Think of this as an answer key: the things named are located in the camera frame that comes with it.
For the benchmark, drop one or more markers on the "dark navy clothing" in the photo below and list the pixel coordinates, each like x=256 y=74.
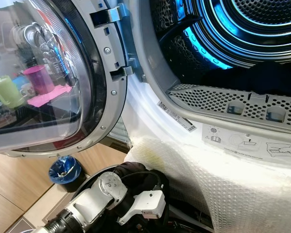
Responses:
x=262 y=77

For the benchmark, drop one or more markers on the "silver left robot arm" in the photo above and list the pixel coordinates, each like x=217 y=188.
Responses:
x=87 y=206

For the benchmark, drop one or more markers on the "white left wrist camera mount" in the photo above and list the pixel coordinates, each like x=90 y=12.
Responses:
x=148 y=204

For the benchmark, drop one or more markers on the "white instruction sticker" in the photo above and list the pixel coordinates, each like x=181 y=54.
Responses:
x=242 y=143

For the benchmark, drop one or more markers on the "white front-loading washing machine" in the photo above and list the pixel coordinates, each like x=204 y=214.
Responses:
x=150 y=99

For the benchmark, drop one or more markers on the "white barcode label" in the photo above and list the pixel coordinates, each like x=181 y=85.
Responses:
x=177 y=116

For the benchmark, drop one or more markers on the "grey perforated lint filter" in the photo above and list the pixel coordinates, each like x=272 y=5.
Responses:
x=208 y=99

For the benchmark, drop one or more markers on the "perforated steel washer drum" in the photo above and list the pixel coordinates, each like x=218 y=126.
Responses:
x=262 y=29

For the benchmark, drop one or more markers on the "round glass washer door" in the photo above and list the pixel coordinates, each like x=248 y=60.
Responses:
x=114 y=63

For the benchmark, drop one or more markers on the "grey metal door hinge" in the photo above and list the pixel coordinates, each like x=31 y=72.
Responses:
x=125 y=30

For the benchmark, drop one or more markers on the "black bin with blue bag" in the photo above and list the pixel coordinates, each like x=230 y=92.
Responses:
x=65 y=170

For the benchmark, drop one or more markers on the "clear bubble wrap sheet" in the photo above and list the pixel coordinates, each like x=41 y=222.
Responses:
x=242 y=199

